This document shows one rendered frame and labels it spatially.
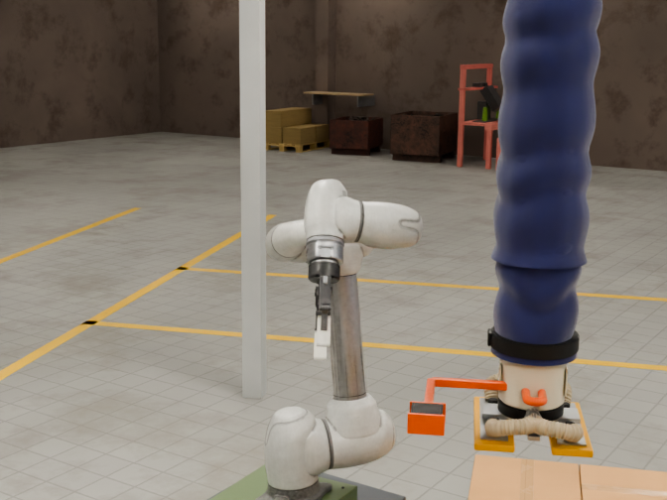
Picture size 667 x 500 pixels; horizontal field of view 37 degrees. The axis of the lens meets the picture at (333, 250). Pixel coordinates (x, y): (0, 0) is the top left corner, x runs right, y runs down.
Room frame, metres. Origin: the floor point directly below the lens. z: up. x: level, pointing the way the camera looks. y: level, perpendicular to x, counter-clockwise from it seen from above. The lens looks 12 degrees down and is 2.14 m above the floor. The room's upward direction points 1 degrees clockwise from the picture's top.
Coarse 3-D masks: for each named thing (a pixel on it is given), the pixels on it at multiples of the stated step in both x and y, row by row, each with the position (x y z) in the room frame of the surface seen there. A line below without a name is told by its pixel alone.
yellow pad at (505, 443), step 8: (480, 400) 2.60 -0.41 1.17; (488, 400) 2.54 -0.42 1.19; (496, 400) 2.53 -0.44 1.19; (480, 408) 2.54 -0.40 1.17; (480, 416) 2.48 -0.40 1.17; (480, 424) 2.42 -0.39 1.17; (480, 432) 2.37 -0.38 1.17; (480, 440) 2.32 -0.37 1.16; (488, 440) 2.32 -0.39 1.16; (496, 440) 2.32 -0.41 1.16; (504, 440) 2.32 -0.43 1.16; (512, 440) 2.33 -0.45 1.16; (480, 448) 2.31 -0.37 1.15; (488, 448) 2.30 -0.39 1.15; (496, 448) 2.30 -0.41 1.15; (504, 448) 2.30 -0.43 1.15; (512, 448) 2.30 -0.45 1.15
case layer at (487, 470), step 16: (480, 464) 3.56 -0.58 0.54; (496, 464) 3.56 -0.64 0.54; (512, 464) 3.56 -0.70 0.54; (528, 464) 3.56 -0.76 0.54; (544, 464) 3.56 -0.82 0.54; (560, 464) 3.56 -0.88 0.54; (576, 464) 3.57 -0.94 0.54; (480, 480) 3.42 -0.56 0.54; (496, 480) 3.42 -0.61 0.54; (512, 480) 3.42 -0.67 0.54; (528, 480) 3.42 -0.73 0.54; (544, 480) 3.42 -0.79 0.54; (560, 480) 3.42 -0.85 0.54; (576, 480) 3.42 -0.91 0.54; (592, 480) 3.43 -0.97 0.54; (608, 480) 3.43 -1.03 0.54; (624, 480) 3.43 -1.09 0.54; (640, 480) 3.43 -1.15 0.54; (656, 480) 3.43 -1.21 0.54; (480, 496) 3.28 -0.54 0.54; (496, 496) 3.29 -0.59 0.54; (512, 496) 3.29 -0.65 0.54; (528, 496) 3.29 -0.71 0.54; (544, 496) 3.29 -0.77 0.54; (560, 496) 3.29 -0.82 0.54; (576, 496) 3.29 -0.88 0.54; (592, 496) 3.29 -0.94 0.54; (608, 496) 3.30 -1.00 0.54; (624, 496) 3.30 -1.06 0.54; (640, 496) 3.30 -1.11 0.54; (656, 496) 3.30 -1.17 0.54
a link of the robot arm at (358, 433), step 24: (360, 264) 2.88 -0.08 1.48; (336, 288) 2.84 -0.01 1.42; (336, 312) 2.83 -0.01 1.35; (336, 336) 2.83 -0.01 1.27; (360, 336) 2.85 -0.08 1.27; (336, 360) 2.82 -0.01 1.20; (360, 360) 2.83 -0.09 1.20; (336, 384) 2.82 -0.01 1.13; (360, 384) 2.82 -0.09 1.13; (336, 408) 2.79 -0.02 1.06; (360, 408) 2.78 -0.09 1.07; (336, 432) 2.76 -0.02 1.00; (360, 432) 2.76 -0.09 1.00; (384, 432) 2.79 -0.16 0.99; (336, 456) 2.74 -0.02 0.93; (360, 456) 2.76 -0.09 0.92
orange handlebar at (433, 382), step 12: (432, 384) 2.40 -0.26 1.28; (444, 384) 2.43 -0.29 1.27; (456, 384) 2.43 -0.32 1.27; (468, 384) 2.43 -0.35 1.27; (480, 384) 2.42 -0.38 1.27; (492, 384) 2.42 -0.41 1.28; (504, 384) 2.41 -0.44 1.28; (432, 396) 2.31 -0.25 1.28; (528, 396) 2.32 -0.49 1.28; (540, 396) 2.33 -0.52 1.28
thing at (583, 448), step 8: (584, 424) 2.44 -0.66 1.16; (584, 432) 2.39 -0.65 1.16; (552, 440) 2.33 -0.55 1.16; (560, 440) 2.32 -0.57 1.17; (584, 440) 2.32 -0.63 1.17; (552, 448) 2.29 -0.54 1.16; (560, 448) 2.28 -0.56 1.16; (568, 448) 2.28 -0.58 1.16; (576, 448) 2.28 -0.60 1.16; (584, 448) 2.28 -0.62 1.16; (592, 448) 2.28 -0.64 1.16; (584, 456) 2.27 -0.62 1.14; (592, 456) 2.27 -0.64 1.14
